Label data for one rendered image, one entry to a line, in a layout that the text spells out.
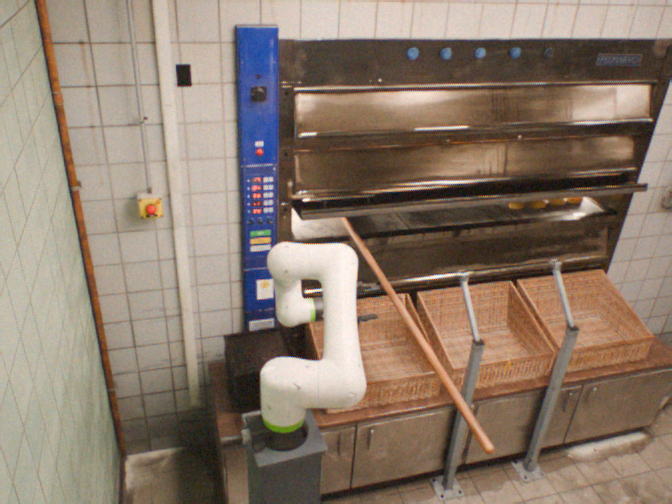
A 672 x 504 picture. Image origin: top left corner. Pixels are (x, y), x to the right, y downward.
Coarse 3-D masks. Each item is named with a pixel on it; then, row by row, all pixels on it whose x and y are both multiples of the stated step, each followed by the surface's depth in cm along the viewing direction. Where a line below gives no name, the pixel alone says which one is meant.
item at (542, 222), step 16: (464, 224) 303; (480, 224) 304; (496, 224) 305; (512, 224) 306; (528, 224) 308; (544, 224) 311; (560, 224) 314; (576, 224) 317; (304, 240) 280; (320, 240) 281; (336, 240) 282; (352, 240) 283; (368, 240) 285; (384, 240) 288; (400, 240) 290; (416, 240) 293
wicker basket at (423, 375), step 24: (360, 312) 299; (384, 312) 303; (408, 312) 304; (312, 336) 278; (360, 336) 303; (384, 336) 307; (408, 336) 307; (312, 360) 283; (384, 360) 298; (408, 360) 299; (384, 384) 266; (408, 384) 270; (432, 384) 283; (336, 408) 265; (360, 408) 269
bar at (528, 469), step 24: (528, 264) 272; (552, 264) 275; (576, 336) 270; (480, 360) 260; (552, 384) 285; (552, 408) 292; (456, 432) 282; (456, 456) 290; (528, 456) 311; (432, 480) 306; (456, 480) 307; (528, 480) 309
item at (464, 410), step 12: (348, 228) 288; (360, 240) 277; (372, 264) 259; (384, 288) 245; (396, 300) 236; (408, 324) 224; (420, 336) 217; (432, 360) 206; (444, 372) 201; (444, 384) 197; (456, 396) 191; (468, 408) 187; (468, 420) 183; (480, 432) 178
